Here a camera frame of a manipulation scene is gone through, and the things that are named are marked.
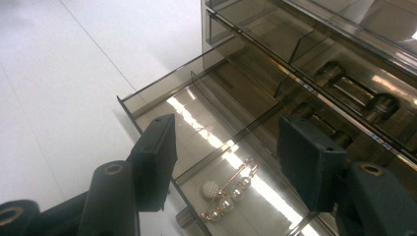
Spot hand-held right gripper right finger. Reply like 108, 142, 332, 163
275, 113, 349, 214

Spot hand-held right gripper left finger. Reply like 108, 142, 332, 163
126, 112, 179, 213

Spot gold pearl brooch pin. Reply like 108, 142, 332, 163
200, 157, 261, 223

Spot smoked transparent drawer box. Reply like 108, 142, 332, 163
200, 0, 417, 185

